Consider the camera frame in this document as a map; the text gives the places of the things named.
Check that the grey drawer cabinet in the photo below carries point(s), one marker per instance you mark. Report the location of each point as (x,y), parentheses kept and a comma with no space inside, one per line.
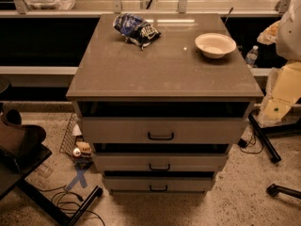
(169,79)

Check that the clear plastic water bottle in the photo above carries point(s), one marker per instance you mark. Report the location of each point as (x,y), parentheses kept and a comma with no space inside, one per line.
(251,56)

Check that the white paper bowl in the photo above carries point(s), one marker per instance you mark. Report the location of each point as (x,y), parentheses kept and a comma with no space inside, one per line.
(214,45)

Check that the grey drawer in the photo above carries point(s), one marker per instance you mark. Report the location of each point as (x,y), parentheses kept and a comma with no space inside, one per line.
(159,161)
(115,184)
(202,131)

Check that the grey bottom drawer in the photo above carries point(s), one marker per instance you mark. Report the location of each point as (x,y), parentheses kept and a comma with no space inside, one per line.
(115,184)

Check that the black chair caster leg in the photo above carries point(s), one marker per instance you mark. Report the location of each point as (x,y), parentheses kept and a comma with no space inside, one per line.
(274,190)

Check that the wire mesh basket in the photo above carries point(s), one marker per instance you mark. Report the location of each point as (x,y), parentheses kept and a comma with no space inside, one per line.
(69,144)

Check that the blue crumpled chip bag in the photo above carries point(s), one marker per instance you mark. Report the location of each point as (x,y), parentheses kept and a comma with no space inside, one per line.
(136,29)

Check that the blue tape cross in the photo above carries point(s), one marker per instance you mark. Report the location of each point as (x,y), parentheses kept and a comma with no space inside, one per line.
(79,178)

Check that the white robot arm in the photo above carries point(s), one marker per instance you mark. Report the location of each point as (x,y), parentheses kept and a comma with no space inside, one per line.
(283,88)

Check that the black stand leg right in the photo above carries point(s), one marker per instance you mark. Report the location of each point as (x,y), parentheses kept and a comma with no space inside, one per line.
(273,131)

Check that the black table leg base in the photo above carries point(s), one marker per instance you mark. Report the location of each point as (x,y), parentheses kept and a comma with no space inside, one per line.
(50,201)

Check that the grey top drawer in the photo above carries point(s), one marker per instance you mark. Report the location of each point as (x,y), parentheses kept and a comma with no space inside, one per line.
(202,131)

